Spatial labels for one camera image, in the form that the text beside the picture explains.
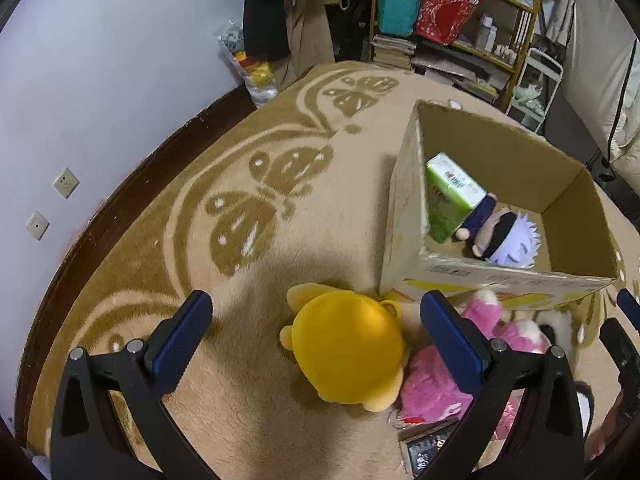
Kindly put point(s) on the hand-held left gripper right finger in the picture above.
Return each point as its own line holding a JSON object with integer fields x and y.
{"x": 450, "y": 345}

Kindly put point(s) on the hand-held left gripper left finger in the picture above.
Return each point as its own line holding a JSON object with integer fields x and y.
{"x": 182, "y": 340}

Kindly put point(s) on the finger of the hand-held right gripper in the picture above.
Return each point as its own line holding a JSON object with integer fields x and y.
{"x": 620, "y": 347}
{"x": 628, "y": 305}

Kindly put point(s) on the pink plush toy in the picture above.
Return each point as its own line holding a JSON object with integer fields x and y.
{"x": 430, "y": 385}

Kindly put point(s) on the white fluffy plush toy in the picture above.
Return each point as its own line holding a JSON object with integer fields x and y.
{"x": 560, "y": 325}

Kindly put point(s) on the yellow plush toy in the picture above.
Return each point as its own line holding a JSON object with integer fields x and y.
{"x": 345, "y": 345}

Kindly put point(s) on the black snack packet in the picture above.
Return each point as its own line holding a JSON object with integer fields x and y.
{"x": 430, "y": 452}

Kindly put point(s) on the cardboard box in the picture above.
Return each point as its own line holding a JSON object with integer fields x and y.
{"x": 500, "y": 160}

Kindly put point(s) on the person's right hand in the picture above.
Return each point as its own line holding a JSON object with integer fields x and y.
{"x": 602, "y": 435}

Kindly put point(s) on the white-haired plush doll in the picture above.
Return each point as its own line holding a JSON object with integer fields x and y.
{"x": 510, "y": 240}

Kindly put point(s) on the green tissue pack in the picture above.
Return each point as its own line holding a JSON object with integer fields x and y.
{"x": 450, "y": 195}

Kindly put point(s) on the dark wooden baseboard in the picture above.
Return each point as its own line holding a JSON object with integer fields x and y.
{"x": 135, "y": 175}

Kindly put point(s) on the pale green packets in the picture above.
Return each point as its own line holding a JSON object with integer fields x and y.
{"x": 530, "y": 97}

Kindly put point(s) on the white padded chair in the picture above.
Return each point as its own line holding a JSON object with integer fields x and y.
{"x": 595, "y": 60}

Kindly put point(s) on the white utility cart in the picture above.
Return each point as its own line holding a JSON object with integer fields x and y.
{"x": 542, "y": 57}

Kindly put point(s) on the pile of papers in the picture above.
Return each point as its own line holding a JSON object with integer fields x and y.
{"x": 450, "y": 75}

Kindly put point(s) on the clear plastic bag of toys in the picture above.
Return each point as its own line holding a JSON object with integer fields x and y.
{"x": 255, "y": 75}

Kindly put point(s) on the row of small bottles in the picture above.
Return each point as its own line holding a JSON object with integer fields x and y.
{"x": 505, "y": 52}

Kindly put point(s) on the wooden shelf rack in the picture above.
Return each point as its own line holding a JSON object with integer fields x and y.
{"x": 482, "y": 55}

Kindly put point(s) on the stack of books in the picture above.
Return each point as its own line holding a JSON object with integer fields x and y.
{"x": 392, "y": 50}

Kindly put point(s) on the grey-capped bottle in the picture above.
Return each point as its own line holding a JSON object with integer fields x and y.
{"x": 480, "y": 37}

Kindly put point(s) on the white bottle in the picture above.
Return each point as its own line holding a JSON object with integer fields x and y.
{"x": 490, "y": 30}

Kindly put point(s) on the red patterned bag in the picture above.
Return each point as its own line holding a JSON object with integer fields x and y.
{"x": 442, "y": 15}

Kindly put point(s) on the beige hanging trousers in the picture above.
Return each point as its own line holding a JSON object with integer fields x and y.
{"x": 310, "y": 30}

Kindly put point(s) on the teal bag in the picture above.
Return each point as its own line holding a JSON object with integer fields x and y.
{"x": 397, "y": 7}

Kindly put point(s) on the black hanging garment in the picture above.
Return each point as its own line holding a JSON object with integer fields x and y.
{"x": 350, "y": 10}

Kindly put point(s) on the white wall socket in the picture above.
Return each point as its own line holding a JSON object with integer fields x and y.
{"x": 37, "y": 225}
{"x": 66, "y": 183}

